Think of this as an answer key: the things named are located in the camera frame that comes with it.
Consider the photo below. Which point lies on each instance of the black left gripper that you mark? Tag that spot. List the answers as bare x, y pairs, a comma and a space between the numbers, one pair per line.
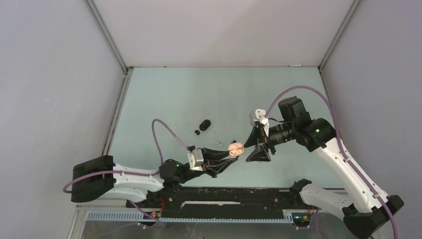
214, 167

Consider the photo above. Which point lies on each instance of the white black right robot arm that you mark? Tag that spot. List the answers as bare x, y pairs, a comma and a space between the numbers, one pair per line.
364, 209

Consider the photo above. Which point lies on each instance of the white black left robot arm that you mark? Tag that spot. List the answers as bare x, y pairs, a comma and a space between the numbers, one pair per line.
103, 178

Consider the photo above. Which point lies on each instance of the black closed earbud case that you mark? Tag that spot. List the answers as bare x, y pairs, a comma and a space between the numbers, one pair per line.
205, 125

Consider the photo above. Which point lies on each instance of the beige earbud charging case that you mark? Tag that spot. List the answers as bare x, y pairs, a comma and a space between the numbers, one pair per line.
236, 149

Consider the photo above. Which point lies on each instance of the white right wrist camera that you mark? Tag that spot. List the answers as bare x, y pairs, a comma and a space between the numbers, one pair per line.
258, 118

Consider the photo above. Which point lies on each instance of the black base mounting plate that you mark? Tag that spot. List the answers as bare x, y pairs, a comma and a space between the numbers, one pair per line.
223, 203

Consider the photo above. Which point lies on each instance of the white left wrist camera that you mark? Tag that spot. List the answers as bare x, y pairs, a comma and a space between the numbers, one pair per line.
196, 159

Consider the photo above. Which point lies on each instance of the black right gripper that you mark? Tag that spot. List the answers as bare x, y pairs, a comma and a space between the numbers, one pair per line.
257, 133

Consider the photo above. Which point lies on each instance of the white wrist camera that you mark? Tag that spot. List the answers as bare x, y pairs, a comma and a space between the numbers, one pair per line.
258, 118
196, 159

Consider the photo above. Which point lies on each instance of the aluminium frame rail right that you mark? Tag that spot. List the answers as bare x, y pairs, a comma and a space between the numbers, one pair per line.
348, 18

